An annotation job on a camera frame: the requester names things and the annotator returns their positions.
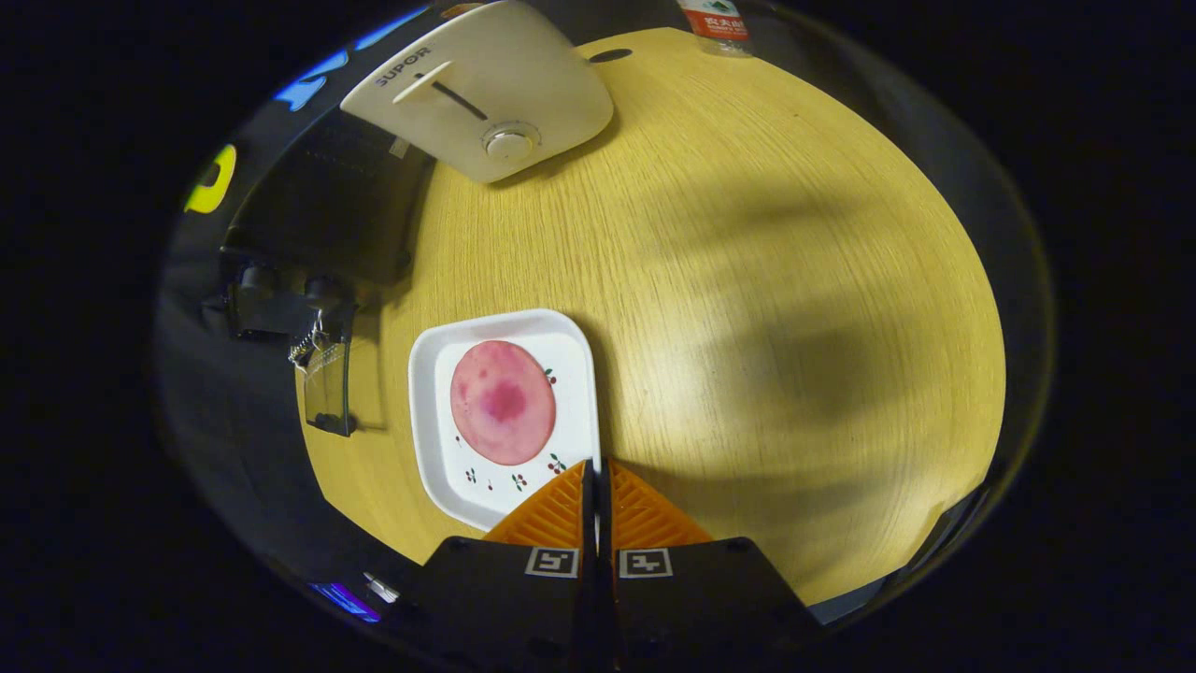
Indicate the white pop-up toaster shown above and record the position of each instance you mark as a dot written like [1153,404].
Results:
[542,84]

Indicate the black toaster oven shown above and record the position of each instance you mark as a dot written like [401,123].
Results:
[327,196]

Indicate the white square plate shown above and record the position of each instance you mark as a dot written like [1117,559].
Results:
[439,439]

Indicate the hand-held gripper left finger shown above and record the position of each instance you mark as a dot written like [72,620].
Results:
[505,598]

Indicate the clear water bottle red label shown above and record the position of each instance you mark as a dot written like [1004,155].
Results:
[715,23]

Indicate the pink round food slice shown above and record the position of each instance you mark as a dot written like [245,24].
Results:
[503,402]

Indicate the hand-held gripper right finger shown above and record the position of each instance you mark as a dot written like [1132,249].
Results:
[691,598]

